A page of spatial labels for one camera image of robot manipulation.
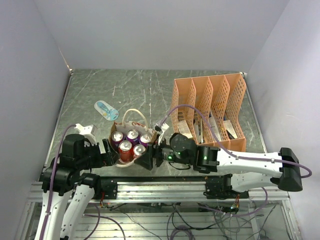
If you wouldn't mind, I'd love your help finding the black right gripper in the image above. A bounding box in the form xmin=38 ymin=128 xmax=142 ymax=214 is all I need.
xmin=134 ymin=133 xmax=192 ymax=170

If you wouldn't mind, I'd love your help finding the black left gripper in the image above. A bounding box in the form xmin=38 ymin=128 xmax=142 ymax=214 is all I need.
xmin=75 ymin=137 xmax=120 ymax=169

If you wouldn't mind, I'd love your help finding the red soda can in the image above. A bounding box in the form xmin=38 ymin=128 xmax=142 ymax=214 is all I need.
xmin=118 ymin=140 xmax=133 ymax=163

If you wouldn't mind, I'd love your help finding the brown canvas tote bag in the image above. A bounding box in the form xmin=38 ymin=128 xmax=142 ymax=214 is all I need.
xmin=108 ymin=108 xmax=157 ymax=168

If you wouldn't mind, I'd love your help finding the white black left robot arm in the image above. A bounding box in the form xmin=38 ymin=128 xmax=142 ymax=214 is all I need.
xmin=35 ymin=134 xmax=118 ymax=240

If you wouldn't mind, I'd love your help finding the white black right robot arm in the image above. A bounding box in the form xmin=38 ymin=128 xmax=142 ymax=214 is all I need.
xmin=133 ymin=133 xmax=303 ymax=199

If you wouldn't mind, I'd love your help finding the silver top soda can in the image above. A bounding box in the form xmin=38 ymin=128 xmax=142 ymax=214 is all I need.
xmin=133 ymin=144 xmax=146 ymax=159

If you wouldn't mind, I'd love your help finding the purple soda can left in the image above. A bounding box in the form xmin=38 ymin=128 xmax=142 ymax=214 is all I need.
xmin=110 ymin=130 xmax=125 ymax=151

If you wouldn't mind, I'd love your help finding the purple soda can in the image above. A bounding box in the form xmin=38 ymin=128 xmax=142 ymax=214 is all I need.
xmin=110 ymin=130 xmax=125 ymax=151
xmin=139 ymin=133 xmax=152 ymax=148
xmin=125 ymin=129 xmax=140 ymax=144

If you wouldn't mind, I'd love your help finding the purple soda can right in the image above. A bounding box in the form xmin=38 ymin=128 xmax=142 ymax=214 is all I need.
xmin=139 ymin=133 xmax=152 ymax=148

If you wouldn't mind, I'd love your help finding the purple soda can centre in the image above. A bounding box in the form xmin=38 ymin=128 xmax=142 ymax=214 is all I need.
xmin=125 ymin=129 xmax=140 ymax=144

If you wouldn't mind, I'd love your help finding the blue white blister pack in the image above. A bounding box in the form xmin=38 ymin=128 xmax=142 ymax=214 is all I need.
xmin=94 ymin=100 xmax=119 ymax=122

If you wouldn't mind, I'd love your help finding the white staples box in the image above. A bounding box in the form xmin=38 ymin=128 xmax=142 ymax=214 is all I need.
xmin=177 ymin=120 xmax=193 ymax=139

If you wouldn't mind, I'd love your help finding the metal stapler tool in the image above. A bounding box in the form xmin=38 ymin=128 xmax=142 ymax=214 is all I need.
xmin=194 ymin=118 xmax=204 ymax=144

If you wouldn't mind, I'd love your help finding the white red box in organizer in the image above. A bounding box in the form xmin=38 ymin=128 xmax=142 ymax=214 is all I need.
xmin=208 ymin=111 xmax=222 ymax=142

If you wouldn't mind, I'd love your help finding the peach plastic file organizer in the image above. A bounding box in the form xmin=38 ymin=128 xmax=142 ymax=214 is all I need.
xmin=170 ymin=73 xmax=246 ymax=152

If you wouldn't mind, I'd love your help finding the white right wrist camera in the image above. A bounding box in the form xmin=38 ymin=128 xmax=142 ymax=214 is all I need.
xmin=153 ymin=121 xmax=169 ymax=145

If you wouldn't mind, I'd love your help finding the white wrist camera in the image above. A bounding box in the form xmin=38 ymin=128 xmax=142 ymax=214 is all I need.
xmin=153 ymin=121 xmax=169 ymax=145
xmin=74 ymin=123 xmax=98 ymax=145

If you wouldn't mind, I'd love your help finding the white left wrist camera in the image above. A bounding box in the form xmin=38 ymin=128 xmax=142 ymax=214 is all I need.
xmin=74 ymin=123 xmax=98 ymax=145

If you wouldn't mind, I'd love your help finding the aluminium frame rail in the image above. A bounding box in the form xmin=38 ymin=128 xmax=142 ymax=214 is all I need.
xmin=27 ymin=180 xmax=291 ymax=204

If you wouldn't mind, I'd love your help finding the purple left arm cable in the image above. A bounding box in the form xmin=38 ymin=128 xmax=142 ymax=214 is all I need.
xmin=39 ymin=124 xmax=77 ymax=240

